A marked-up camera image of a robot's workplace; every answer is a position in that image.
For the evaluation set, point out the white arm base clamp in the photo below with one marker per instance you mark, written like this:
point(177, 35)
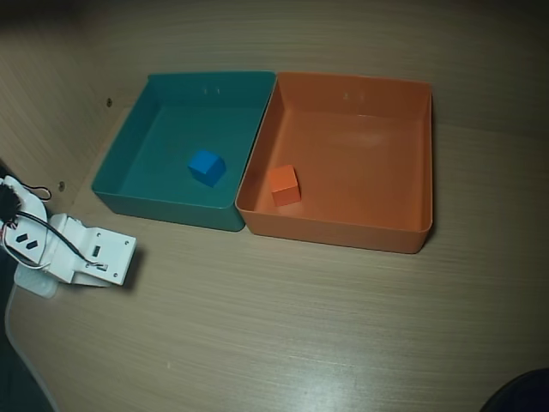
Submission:
point(36, 285)

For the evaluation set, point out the orange plastic plate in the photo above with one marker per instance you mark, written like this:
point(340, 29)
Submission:
point(356, 171)

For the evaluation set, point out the blue cube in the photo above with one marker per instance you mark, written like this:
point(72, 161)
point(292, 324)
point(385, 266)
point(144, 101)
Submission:
point(206, 166)

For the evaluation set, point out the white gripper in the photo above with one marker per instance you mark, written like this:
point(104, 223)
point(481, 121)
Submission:
point(108, 257)

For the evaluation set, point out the black round object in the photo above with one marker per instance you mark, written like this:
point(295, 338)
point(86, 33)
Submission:
point(523, 392)

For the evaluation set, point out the orange cube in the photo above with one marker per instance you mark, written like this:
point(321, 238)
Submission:
point(284, 184)

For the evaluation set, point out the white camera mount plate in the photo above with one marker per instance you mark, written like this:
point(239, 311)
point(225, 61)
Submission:
point(107, 253)

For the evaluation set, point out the teal plastic box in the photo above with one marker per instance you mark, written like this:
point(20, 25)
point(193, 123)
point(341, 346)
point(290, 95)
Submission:
point(150, 141)

